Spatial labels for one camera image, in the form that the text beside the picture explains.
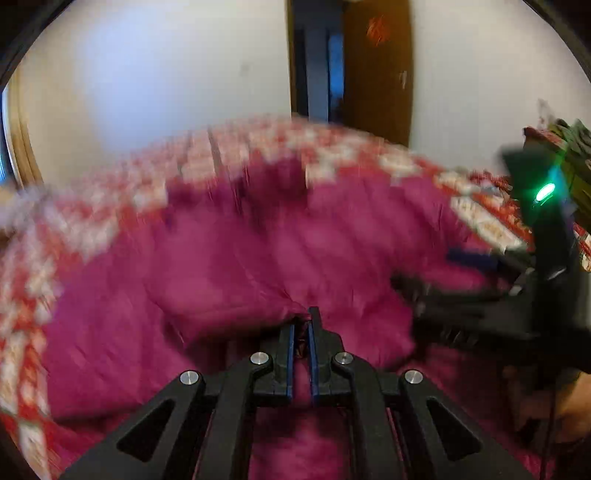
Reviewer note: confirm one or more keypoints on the red printed bedspread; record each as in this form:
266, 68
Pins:
27, 369

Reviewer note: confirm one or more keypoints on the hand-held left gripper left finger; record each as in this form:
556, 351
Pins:
290, 360

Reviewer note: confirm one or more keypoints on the beige curtain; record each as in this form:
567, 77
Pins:
23, 138

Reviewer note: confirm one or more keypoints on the person's right forearm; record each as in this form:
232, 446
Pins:
572, 406

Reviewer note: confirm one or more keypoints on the brown wooden door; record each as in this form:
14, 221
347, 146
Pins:
376, 83

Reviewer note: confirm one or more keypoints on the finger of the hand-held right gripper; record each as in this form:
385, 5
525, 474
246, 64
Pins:
443, 304
466, 257

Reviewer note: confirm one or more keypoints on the dark wooden door frame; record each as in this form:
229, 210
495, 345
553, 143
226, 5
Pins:
292, 55

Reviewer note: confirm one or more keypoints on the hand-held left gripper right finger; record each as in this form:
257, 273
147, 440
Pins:
313, 364

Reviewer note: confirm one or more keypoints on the magenta puffer jacket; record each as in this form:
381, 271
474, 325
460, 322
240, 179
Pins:
231, 258

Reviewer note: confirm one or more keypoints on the wooden cabinet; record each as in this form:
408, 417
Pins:
577, 161

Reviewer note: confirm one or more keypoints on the red paper door decoration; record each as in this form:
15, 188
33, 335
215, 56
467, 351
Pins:
377, 28

